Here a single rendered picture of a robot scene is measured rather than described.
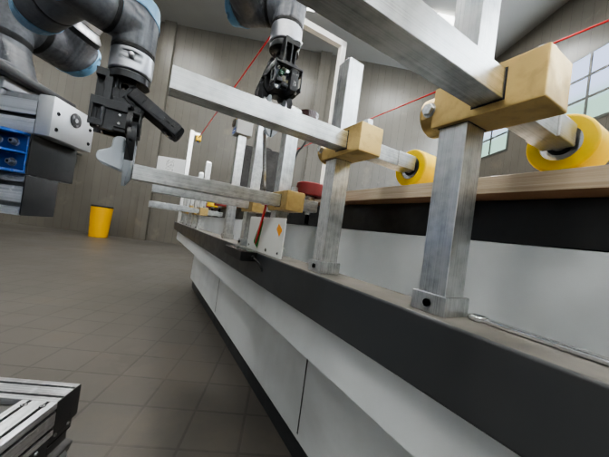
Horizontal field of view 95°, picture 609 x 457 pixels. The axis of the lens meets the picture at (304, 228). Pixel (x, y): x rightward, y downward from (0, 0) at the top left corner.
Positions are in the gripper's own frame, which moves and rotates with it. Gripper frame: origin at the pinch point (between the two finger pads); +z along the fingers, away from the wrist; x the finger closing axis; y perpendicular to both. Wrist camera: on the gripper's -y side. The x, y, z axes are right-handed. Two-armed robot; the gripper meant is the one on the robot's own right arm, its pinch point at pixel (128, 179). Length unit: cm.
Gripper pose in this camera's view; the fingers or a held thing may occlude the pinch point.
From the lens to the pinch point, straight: 67.0
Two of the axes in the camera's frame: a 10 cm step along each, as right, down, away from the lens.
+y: -8.6, -1.2, -4.9
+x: 4.9, 0.6, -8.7
